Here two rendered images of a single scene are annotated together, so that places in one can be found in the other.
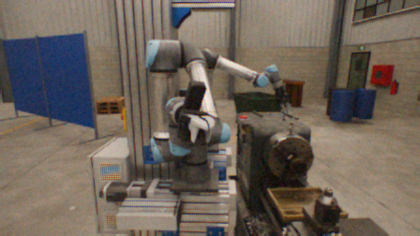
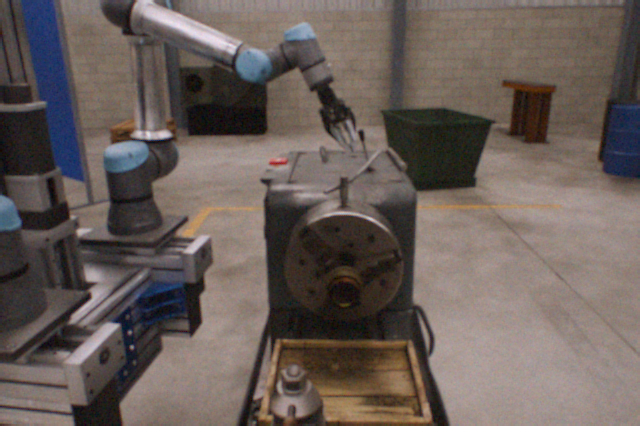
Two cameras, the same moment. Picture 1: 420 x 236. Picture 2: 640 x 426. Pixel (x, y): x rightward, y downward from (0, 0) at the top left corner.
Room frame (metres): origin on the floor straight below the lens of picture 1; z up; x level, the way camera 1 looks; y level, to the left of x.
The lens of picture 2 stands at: (0.35, -0.63, 1.63)
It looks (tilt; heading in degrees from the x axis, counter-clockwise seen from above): 19 degrees down; 7
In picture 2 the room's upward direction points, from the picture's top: 1 degrees counter-clockwise
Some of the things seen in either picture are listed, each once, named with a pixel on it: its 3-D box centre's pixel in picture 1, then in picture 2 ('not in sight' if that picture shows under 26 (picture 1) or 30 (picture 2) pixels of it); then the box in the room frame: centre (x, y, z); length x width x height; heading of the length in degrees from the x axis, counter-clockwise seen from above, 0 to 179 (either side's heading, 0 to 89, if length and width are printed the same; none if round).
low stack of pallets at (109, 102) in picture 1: (112, 104); (145, 135); (8.69, 3.52, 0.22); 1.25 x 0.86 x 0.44; 9
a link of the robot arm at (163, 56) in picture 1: (165, 104); not in sight; (1.06, 0.20, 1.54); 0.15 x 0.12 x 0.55; 110
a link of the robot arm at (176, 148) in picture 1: (185, 138); not in sight; (0.81, 0.09, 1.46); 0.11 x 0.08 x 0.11; 110
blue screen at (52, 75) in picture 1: (44, 82); (1, 91); (6.40, 4.29, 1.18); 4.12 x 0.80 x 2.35; 57
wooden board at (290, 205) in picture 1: (303, 202); (344, 382); (1.33, -0.57, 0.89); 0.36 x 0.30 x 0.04; 95
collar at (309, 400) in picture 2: (327, 198); (294, 394); (0.97, -0.52, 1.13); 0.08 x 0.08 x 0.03
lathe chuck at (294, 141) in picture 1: (289, 155); (343, 262); (1.58, -0.55, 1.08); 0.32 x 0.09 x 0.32; 95
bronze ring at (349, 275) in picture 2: (297, 165); (344, 286); (1.44, -0.56, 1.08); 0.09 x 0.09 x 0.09; 5
